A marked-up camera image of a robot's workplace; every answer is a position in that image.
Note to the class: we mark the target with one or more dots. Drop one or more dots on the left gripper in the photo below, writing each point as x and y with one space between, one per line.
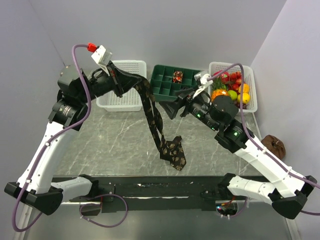
119 79

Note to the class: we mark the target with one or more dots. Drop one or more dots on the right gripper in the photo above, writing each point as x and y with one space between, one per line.
185 97

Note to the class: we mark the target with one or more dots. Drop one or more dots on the black gold floral tie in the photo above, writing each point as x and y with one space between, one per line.
169 150

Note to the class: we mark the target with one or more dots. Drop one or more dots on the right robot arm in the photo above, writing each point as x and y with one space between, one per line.
285 190

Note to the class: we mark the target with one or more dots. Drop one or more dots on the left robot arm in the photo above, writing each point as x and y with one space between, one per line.
35 187

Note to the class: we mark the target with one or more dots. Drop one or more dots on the orange pineapple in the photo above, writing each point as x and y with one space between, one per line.
218 88

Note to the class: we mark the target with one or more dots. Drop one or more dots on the red floral rolled tie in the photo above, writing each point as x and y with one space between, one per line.
177 77

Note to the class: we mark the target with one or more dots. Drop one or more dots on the white empty plastic basket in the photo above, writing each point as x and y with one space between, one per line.
131 101

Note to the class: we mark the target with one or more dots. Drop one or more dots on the green apple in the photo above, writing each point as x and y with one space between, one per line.
233 95

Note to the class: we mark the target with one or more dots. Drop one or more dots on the pink dragon fruit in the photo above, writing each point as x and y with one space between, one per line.
222 75

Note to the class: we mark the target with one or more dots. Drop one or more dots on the green divided organizer tray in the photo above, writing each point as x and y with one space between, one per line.
161 81

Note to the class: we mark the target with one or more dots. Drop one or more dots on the white fruit basket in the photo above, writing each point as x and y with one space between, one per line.
252 105

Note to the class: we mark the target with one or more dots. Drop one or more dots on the red strawberries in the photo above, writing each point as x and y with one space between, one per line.
235 81

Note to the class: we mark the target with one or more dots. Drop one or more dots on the dark grapes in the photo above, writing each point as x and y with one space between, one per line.
243 105

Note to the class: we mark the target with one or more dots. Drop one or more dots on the yellow lemon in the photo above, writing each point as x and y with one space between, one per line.
245 98

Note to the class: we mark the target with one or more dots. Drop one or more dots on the orange fruit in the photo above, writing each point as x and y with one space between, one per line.
245 88

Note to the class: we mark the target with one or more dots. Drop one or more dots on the brown paper bag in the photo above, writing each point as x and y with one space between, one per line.
275 146

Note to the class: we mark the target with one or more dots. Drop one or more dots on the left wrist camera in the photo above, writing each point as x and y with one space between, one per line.
100 55

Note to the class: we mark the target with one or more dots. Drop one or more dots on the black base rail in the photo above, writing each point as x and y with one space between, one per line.
148 193

